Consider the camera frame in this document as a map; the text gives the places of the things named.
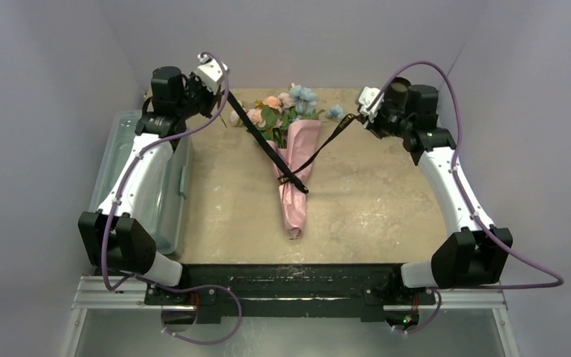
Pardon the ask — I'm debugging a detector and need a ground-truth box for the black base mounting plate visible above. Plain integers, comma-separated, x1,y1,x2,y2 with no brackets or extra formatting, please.
143,263,445,329

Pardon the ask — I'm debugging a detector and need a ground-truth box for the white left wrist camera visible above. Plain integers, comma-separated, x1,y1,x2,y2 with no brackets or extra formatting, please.
196,54,230,94

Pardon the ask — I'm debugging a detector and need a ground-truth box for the clear plastic storage box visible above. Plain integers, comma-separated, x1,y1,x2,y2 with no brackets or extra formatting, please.
82,109,193,257

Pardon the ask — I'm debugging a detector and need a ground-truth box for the black ribbon gold lettering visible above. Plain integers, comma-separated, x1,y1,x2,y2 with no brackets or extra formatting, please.
226,92,361,194

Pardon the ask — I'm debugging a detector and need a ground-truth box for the aluminium frame rail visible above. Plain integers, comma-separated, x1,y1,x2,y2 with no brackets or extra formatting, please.
61,275,520,356

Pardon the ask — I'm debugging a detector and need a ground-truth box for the artificial flower bouquet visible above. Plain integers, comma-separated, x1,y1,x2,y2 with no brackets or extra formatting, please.
238,83,323,149

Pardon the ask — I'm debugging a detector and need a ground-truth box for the black cylindrical vase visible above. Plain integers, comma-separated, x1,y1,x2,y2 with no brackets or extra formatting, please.
384,77,412,108

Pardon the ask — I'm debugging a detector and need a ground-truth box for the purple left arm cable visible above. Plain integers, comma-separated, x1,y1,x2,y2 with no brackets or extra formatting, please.
100,51,243,346

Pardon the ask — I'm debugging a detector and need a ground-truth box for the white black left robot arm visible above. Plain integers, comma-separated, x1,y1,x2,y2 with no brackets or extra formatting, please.
78,61,230,304

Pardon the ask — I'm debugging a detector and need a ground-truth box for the loose blue flower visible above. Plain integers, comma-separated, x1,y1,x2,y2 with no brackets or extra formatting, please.
326,104,345,121

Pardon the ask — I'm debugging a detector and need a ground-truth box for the pink wrapping paper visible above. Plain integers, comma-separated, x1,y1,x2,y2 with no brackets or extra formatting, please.
265,119,323,241

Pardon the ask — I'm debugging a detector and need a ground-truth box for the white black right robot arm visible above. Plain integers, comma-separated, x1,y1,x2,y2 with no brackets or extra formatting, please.
357,80,513,303

